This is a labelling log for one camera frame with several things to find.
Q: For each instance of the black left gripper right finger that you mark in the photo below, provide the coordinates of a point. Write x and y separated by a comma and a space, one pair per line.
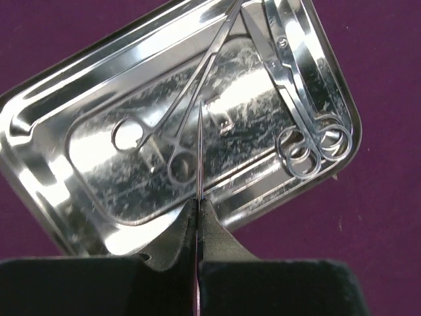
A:
228, 274

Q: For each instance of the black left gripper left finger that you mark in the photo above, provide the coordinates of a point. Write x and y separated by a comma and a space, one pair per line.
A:
166, 281

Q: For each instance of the thin steel forceps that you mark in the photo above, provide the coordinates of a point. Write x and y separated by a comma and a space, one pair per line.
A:
199, 180

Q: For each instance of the steel hemostat clamp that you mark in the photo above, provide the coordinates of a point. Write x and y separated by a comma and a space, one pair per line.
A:
200, 74

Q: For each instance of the purple surgical cloth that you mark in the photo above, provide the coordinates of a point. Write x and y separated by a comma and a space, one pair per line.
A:
368, 215

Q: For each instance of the steel scissors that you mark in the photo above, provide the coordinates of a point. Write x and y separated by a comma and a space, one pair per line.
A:
301, 47
282, 79

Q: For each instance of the steel instrument tray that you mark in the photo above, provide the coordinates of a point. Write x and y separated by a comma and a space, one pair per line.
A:
56, 149

